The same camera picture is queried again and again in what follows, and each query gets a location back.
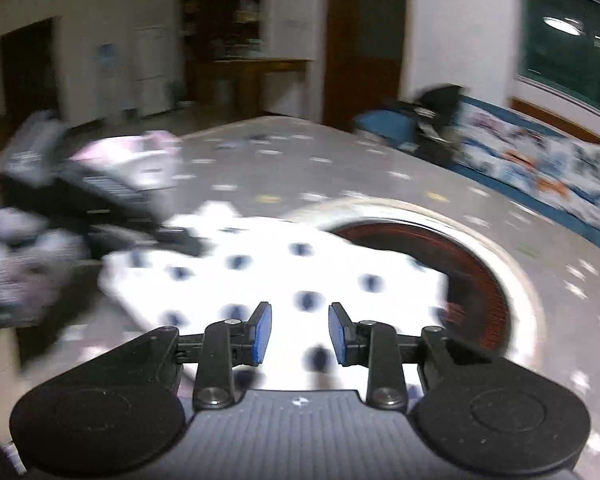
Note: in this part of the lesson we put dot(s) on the round hole in table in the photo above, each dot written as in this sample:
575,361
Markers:
475,285

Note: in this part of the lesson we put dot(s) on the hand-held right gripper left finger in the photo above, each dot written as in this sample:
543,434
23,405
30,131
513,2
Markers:
261,335

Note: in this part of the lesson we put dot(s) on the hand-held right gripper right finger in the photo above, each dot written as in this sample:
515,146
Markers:
340,335

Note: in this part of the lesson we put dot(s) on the green framed window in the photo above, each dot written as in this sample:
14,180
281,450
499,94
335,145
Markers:
570,60

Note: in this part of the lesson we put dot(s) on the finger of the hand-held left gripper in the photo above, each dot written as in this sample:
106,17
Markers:
180,242

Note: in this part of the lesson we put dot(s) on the dark wooden shelf cabinet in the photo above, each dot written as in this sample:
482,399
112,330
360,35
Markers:
205,25

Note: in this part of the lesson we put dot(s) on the black jacket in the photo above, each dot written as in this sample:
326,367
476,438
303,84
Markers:
435,110

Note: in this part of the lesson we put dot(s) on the grey star tablecloth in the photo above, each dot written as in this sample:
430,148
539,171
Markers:
330,170

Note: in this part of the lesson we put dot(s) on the white tall cabinet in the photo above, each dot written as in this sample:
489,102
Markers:
152,75

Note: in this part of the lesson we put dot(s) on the blue sofa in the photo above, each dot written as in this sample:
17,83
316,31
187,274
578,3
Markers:
380,127

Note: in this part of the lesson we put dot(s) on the white polka dot pants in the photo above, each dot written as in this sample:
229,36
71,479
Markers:
280,270

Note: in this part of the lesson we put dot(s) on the wooden side table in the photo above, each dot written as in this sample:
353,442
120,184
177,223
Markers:
260,64

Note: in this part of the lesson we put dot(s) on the brown wooden door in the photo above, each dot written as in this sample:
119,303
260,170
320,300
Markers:
360,60

